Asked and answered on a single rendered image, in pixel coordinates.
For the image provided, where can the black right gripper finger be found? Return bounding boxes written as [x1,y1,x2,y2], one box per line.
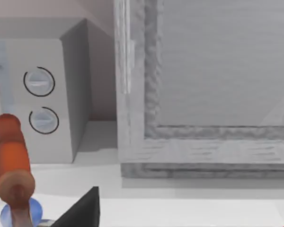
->
[50,186,100,227]

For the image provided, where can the blue round object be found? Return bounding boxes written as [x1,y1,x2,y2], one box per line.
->
[0,197,43,227]

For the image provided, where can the round microwave knob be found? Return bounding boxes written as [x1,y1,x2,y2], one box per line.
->
[28,106,60,135]
[23,66,56,97]

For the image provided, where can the pale microwave oven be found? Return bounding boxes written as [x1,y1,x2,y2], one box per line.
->
[0,17,92,164]

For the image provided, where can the grey cabinet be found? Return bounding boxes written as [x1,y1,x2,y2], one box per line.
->
[113,0,284,178]

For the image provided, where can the orange handled tool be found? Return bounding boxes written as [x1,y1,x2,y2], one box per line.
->
[0,113,36,227]

